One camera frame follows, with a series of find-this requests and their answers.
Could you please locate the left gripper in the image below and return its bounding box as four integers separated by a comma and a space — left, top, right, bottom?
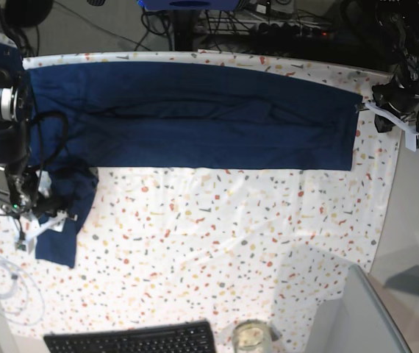
372, 80, 419, 133

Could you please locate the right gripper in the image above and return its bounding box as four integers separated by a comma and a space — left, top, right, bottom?
0, 172, 68, 220

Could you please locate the dark blue t-shirt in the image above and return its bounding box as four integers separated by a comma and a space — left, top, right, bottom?
29, 62, 362, 267

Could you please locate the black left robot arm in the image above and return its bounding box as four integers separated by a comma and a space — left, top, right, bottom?
372, 1, 419, 133

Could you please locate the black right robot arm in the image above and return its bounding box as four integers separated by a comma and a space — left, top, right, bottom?
0, 66, 68, 218

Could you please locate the white terrazzo tablecloth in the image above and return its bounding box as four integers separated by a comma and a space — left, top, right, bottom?
0, 50, 401, 352

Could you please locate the black power strip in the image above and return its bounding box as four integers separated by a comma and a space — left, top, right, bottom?
256, 22, 334, 38

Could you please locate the grey monitor back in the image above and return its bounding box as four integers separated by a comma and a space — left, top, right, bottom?
305, 265, 411, 353

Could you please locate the blue box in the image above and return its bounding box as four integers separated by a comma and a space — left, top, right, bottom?
137, 0, 248, 11

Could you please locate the black keyboard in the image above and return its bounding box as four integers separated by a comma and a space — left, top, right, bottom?
43, 321, 216, 353

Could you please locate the glass jar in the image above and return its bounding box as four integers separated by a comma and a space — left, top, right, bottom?
232, 320, 273, 353

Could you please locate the coiled white cable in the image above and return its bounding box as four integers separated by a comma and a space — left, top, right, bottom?
0, 253, 46, 327

